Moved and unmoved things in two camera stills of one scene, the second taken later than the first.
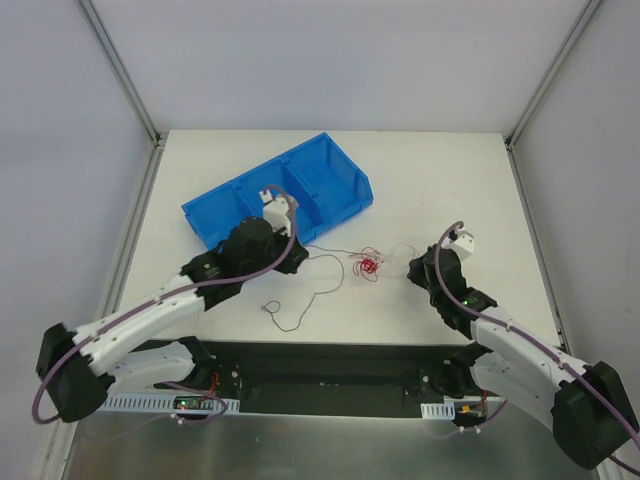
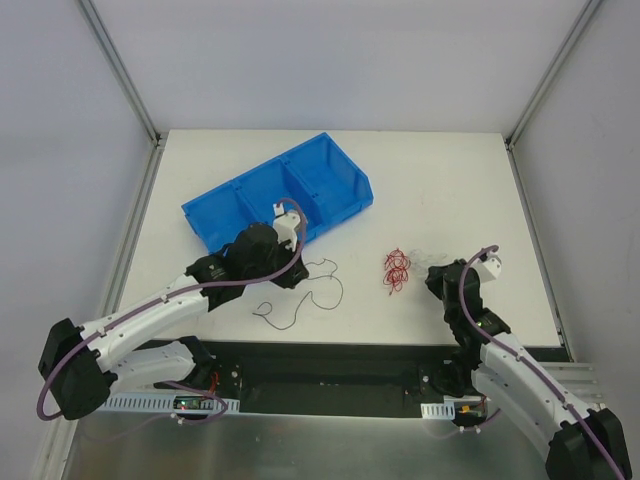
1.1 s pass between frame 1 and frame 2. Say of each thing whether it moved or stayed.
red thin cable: moved
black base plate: stayed
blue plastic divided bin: stayed
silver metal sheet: stayed
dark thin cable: moved
